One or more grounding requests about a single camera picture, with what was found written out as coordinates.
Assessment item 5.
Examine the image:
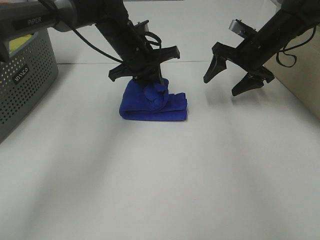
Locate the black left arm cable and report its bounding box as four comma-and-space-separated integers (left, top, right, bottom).
37, 0, 163, 66

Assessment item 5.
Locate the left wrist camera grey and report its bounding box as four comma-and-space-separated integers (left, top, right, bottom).
134, 20, 149, 35

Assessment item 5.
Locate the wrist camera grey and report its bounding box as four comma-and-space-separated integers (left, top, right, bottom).
228, 19, 257, 39
134, 20, 149, 35

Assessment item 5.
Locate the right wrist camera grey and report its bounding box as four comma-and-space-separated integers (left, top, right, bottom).
228, 19, 257, 39

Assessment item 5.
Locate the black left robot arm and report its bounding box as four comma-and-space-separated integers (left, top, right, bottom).
0, 0, 180, 85

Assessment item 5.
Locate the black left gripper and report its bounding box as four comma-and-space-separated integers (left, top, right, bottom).
107, 21, 180, 86

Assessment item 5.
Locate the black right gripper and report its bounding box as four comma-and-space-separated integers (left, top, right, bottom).
203, 32, 275, 97

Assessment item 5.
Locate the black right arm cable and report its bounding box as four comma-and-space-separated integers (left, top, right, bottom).
275, 22, 318, 68

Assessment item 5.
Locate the grey perforated plastic basket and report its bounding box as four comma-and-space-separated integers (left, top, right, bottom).
0, 30, 59, 142

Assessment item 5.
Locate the blue microfibre towel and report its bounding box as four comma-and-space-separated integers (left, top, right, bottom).
119, 78, 188, 122

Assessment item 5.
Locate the beige storage box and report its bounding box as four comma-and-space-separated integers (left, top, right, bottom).
264, 27, 320, 117

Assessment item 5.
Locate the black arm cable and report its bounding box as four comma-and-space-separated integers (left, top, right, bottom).
37, 0, 163, 66
275, 22, 318, 68

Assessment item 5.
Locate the yellow-green towel in basket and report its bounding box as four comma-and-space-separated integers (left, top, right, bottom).
9, 34, 33, 54

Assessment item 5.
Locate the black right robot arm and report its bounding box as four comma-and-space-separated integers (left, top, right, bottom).
203, 0, 320, 96

